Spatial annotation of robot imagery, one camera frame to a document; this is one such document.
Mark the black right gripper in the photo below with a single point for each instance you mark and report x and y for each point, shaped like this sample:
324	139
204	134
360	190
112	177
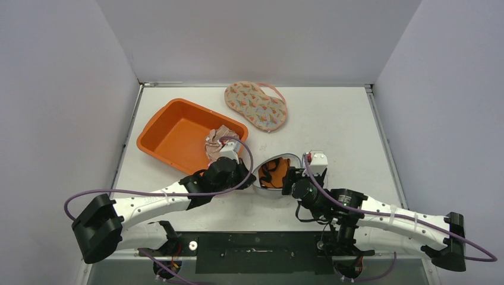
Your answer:
290	177

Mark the floral padded bra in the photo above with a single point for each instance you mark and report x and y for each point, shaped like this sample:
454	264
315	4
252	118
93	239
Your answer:
261	104

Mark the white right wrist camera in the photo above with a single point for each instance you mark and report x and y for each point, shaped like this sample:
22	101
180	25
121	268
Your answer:
316	162

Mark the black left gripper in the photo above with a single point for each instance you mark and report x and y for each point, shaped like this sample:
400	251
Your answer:
242	170

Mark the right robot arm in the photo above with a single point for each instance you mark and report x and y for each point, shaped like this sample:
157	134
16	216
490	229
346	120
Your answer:
365	225

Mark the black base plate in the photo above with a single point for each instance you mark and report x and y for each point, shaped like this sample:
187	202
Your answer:
259	252

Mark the orange plastic tub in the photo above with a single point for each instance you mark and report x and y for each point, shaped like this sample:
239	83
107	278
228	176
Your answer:
176	134

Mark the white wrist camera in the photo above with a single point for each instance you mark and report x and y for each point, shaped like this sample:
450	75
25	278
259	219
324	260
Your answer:
230	150
316	162

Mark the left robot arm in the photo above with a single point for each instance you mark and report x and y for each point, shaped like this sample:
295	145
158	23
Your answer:
108	225

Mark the beige crumpled garment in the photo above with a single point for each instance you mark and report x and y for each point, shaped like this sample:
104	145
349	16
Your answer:
213	143

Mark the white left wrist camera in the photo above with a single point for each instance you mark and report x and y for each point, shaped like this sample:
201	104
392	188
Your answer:
230	150

